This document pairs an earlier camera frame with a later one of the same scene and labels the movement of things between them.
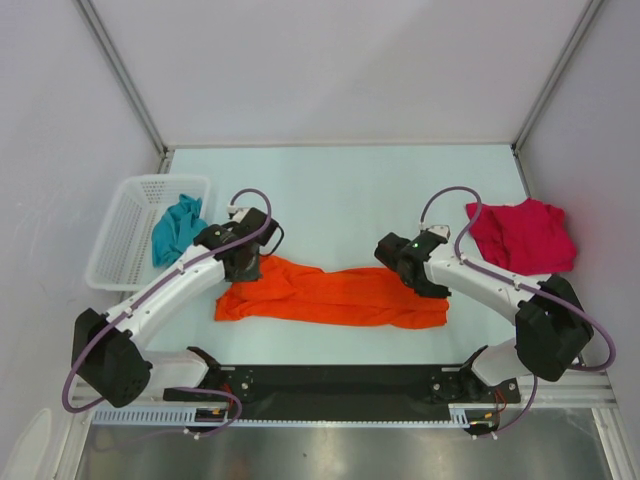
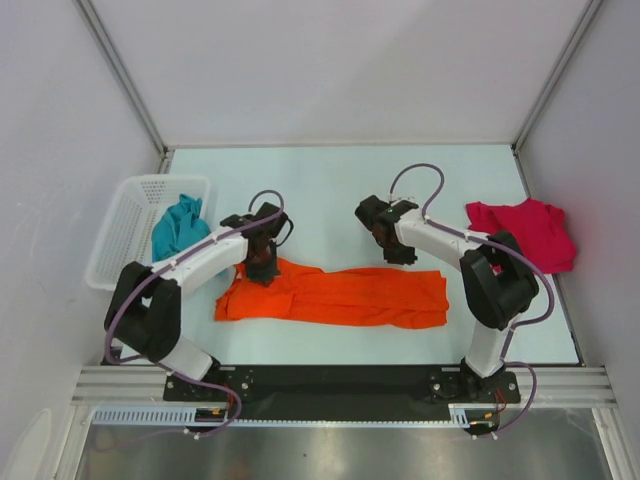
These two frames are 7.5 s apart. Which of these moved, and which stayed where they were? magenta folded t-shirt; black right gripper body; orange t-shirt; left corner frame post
Moved: black right gripper body
Stayed: orange t-shirt; magenta folded t-shirt; left corner frame post
